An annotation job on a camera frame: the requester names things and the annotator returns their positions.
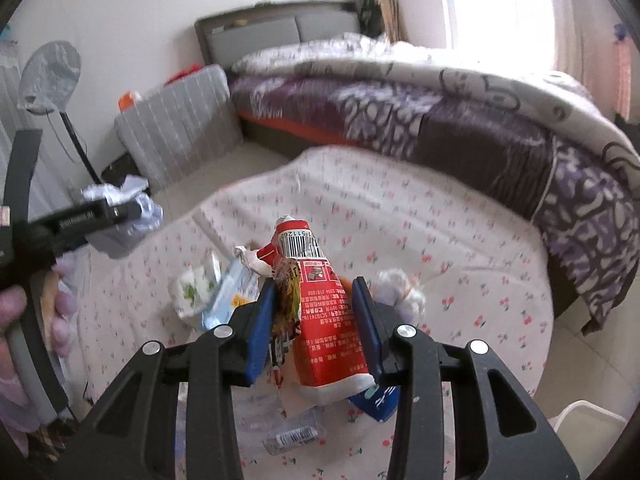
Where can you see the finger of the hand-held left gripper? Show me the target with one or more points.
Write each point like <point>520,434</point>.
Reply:
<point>125,211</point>

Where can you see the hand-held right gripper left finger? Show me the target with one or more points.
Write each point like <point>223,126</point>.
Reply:
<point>260,335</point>

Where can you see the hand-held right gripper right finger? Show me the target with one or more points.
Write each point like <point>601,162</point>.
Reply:
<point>367,335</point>

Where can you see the clear plastic wrapper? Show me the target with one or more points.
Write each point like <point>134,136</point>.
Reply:
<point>150,217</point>

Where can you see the red snack packet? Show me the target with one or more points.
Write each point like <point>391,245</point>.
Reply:
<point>325,320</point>

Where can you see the leaf print paper cup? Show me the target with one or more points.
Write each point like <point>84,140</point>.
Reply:
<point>192,292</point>

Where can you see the white plastic bin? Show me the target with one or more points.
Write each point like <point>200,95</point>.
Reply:
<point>585,425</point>

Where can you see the person's left hand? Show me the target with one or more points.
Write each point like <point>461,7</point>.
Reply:
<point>64,310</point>

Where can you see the black box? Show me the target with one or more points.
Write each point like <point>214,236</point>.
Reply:
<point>120,167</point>

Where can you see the crumpled white tissue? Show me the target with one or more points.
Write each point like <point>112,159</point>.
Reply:
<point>400,290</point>

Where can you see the light blue wrapper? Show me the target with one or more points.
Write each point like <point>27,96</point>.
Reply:
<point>230,285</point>

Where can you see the small blue box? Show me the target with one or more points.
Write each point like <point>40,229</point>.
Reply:
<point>375,405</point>

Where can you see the red and white wrapper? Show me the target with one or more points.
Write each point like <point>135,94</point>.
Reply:
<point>255,257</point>

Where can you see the clear plastic bottle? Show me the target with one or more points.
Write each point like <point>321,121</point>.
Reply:
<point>295,437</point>

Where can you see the grey checked folded mattress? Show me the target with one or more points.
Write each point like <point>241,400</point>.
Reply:
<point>185,120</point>

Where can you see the orange packet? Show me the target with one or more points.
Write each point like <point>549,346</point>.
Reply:
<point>130,101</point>

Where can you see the floral white tablecloth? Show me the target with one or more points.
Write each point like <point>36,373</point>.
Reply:
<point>400,220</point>

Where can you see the red cloth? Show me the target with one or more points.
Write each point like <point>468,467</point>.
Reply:
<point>182,75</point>

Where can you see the grey standing fan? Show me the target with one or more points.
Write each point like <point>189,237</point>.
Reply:
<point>50,75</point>

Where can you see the orange bed sheet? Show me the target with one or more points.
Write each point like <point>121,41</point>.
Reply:
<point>300,129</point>

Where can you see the purple patterned blanket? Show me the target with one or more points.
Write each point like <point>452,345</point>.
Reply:
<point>475,145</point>

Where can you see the dark wooden bed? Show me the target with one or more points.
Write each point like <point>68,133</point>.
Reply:
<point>260,35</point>

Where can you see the white printed duvet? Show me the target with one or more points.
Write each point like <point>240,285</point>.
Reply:
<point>400,65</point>

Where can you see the black bag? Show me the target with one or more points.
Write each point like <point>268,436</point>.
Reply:
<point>370,15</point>

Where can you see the beige plaid garment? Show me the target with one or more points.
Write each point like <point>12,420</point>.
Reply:
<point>387,0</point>

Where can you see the window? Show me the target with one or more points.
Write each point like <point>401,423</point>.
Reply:
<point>500,10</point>

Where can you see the pink checked cloth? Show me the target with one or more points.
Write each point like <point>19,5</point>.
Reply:
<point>622,80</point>

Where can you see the sheer curtain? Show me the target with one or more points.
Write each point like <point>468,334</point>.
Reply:
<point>575,20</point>

